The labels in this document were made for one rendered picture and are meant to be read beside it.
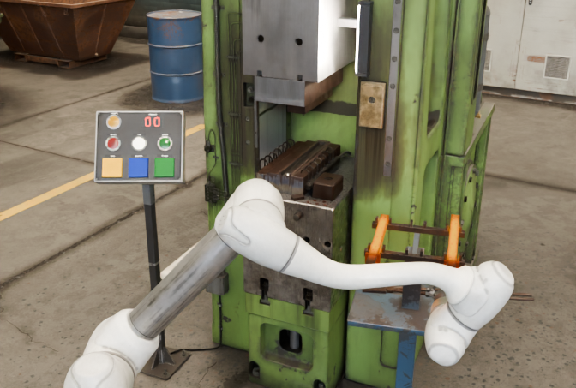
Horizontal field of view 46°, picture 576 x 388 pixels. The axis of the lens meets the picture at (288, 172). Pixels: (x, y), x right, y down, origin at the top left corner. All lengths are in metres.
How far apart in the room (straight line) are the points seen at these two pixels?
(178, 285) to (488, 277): 0.79
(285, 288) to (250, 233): 1.17
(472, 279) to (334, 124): 1.44
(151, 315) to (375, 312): 0.82
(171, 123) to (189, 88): 4.55
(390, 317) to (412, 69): 0.87
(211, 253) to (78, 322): 1.91
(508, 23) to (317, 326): 5.43
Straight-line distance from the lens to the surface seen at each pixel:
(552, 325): 3.72
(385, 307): 2.40
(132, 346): 1.95
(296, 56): 2.45
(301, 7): 2.41
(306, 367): 2.95
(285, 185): 2.61
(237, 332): 3.25
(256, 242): 1.59
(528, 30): 7.66
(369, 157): 2.60
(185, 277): 1.84
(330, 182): 2.56
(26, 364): 3.43
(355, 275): 1.67
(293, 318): 2.81
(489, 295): 1.71
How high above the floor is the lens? 1.96
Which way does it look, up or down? 22 degrees down
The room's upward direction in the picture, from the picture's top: straight up
